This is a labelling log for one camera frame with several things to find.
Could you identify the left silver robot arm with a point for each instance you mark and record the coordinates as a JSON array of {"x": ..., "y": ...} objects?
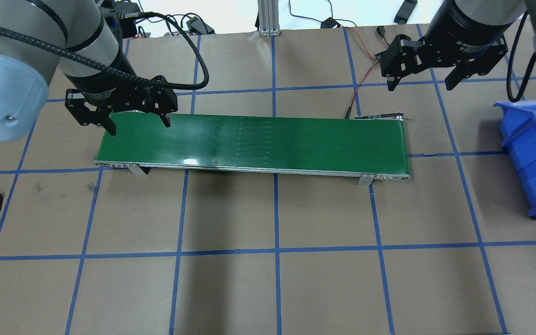
[{"x": 90, "y": 28}]

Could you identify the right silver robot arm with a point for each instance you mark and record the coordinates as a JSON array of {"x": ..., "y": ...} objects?
[{"x": 464, "y": 35}]

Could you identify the green conveyor belt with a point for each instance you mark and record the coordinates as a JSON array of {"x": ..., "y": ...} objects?
[{"x": 369, "y": 149}]

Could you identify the aluminium profile post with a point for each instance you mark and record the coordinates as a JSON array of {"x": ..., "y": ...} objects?
[{"x": 268, "y": 18}]

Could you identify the black power adapter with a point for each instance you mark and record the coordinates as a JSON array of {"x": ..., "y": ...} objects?
[{"x": 197, "y": 26}]

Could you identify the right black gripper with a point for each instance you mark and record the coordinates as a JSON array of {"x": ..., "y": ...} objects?
[{"x": 463, "y": 29}]

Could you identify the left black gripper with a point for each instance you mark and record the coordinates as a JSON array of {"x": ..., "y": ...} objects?
[{"x": 102, "y": 83}]

